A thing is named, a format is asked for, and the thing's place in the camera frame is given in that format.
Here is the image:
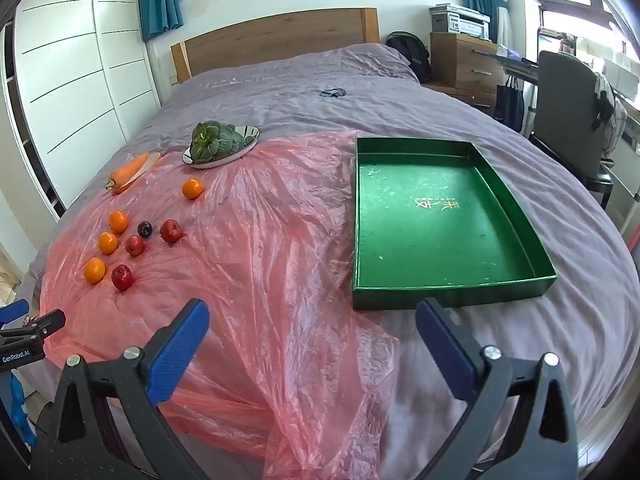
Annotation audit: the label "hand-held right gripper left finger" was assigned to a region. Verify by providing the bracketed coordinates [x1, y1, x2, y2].
[30, 298, 211, 480]

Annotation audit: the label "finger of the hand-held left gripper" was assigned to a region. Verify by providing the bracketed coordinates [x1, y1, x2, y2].
[0, 309, 67, 357]
[0, 300, 30, 327]

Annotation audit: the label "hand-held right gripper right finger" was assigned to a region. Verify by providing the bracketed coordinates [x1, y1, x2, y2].
[415, 298, 581, 480]

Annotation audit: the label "green cardboard tray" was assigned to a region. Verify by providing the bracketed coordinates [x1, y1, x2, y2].
[351, 136, 558, 311]

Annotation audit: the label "pink plastic sheet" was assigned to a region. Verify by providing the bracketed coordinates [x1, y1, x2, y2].
[37, 130, 401, 478]

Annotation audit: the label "carrot on small plate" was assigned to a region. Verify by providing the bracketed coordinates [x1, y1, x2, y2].
[112, 151, 162, 195]

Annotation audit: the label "bok choy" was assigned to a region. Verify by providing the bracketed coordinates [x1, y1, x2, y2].
[190, 121, 246, 163]

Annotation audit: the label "oval silver plate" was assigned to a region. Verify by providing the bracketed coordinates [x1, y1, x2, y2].
[182, 124, 261, 168]

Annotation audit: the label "white wardrobe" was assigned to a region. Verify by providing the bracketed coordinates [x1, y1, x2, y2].
[0, 0, 163, 221]

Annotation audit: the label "dark blue tote bag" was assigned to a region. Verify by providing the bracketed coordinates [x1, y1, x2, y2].
[495, 76, 526, 131]

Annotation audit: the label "grey chair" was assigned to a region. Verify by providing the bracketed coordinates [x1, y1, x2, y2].
[527, 50, 618, 211]

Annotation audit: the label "wooden nightstand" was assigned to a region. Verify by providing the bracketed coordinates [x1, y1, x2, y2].
[429, 32, 507, 111]

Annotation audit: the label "clothes on chair back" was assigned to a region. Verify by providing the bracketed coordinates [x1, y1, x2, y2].
[590, 72, 628, 161]

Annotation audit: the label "black backpack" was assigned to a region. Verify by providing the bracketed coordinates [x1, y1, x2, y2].
[386, 31, 433, 83]

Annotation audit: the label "wooden headboard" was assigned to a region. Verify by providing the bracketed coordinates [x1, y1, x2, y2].
[170, 8, 381, 86]

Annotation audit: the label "white printer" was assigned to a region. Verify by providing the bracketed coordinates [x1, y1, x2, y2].
[430, 3, 492, 40]

